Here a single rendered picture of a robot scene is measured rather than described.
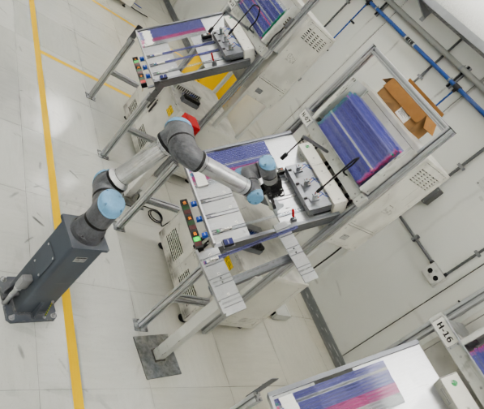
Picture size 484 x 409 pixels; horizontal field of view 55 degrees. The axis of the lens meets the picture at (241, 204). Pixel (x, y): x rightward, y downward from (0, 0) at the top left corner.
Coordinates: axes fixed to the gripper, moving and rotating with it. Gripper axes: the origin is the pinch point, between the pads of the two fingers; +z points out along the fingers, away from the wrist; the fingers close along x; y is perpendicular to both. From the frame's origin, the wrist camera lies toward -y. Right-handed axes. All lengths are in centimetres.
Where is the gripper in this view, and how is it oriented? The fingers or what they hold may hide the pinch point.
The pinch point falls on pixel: (271, 205)
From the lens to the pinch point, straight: 241.7
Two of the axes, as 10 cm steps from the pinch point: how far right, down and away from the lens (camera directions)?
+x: -3.2, -7.4, 5.9
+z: 1.6, 5.7, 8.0
